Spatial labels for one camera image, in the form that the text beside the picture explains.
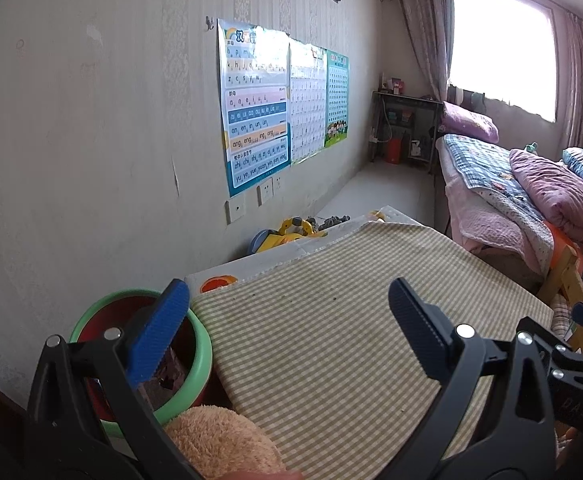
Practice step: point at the dark bedside shelf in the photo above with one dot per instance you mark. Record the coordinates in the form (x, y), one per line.
(415, 120)

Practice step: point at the green number wall poster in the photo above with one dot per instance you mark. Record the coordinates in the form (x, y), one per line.
(337, 98)

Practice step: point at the purple pillow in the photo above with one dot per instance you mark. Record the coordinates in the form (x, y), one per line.
(458, 120)

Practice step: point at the blue pinyin wall poster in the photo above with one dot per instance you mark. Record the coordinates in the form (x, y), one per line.
(254, 82)

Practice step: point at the checkered blue bedspread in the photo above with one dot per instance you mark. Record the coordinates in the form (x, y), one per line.
(488, 205)

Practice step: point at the grey patterned curtain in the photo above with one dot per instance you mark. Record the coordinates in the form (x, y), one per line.
(430, 24)

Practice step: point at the checkered tablecloth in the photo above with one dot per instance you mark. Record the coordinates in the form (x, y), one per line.
(310, 352)

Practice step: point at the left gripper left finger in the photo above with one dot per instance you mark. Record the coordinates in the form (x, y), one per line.
(67, 439)

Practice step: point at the yellow toy truck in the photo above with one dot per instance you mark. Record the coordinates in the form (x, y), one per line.
(290, 230)

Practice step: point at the bed with pink blankets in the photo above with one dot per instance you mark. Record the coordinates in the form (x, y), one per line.
(510, 263)

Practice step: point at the white chart wall poster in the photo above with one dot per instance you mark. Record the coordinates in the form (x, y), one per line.
(308, 85)

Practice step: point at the pink folded quilt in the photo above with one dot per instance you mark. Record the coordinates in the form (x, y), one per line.
(555, 190)

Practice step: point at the red bin under shelf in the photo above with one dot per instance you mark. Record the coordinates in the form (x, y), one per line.
(393, 151)

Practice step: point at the white wall socket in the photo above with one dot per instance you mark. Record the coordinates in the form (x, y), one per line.
(268, 188)

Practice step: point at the pink trash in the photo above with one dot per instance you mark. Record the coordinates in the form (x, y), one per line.
(167, 380)

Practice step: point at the green red trash bin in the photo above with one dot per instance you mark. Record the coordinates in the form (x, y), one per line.
(191, 342)

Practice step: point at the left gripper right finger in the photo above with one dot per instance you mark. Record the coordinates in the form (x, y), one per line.
(492, 417)

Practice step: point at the wooden chair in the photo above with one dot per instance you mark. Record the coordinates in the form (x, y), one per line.
(564, 279)

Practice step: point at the person's left hand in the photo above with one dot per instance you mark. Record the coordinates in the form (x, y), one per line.
(248, 475)

